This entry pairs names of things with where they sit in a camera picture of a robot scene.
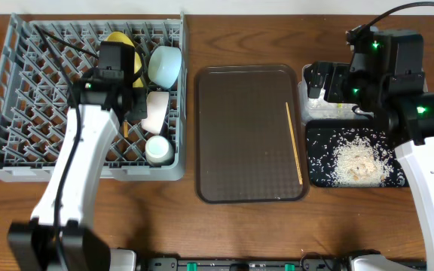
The wooden chopstick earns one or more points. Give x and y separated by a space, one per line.
125 126
294 146

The yellow plate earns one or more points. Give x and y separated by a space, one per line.
121 37

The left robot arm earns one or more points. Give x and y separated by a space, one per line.
59 234

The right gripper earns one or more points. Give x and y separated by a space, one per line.
336 73

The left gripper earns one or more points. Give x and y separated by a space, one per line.
137 106

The spilled rice pile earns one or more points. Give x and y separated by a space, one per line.
360 162

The grey dish rack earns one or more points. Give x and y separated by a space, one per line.
33 99

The clear plastic bin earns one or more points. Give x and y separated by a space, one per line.
320 109

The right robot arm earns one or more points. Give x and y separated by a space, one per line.
370 122

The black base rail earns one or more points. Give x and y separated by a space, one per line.
313 263

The white bowl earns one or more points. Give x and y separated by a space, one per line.
157 103

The brown serving tray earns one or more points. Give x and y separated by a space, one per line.
243 146

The light blue bowl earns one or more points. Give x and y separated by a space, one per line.
164 66

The black waste tray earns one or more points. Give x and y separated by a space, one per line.
315 150

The white cup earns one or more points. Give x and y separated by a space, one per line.
159 151

